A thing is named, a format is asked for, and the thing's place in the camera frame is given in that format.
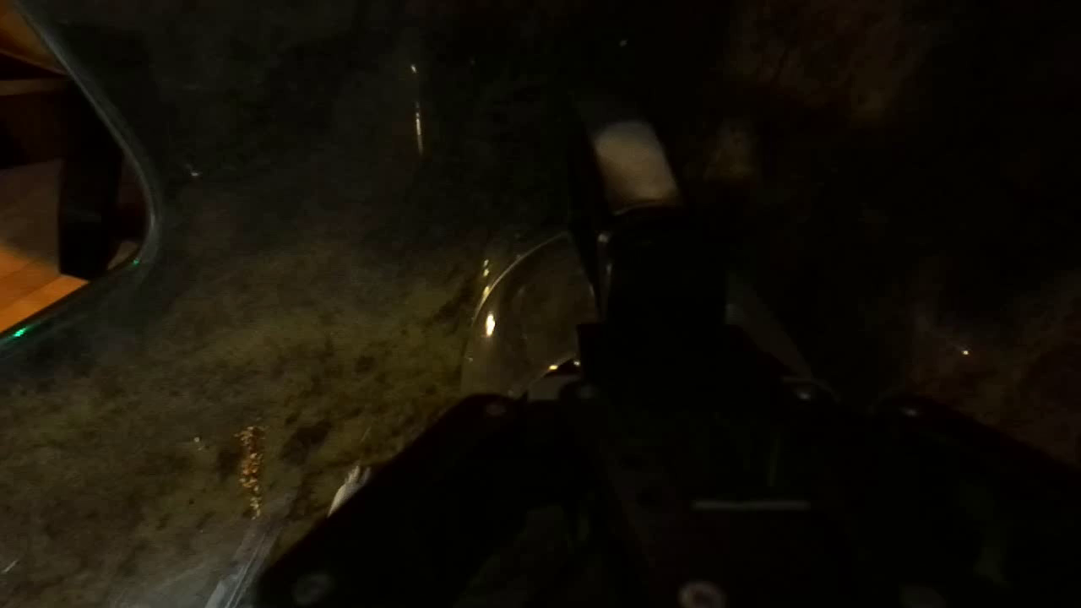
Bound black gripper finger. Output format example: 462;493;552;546
578;206;733;362

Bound small white plastic object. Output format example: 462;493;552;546
590;120;680;212

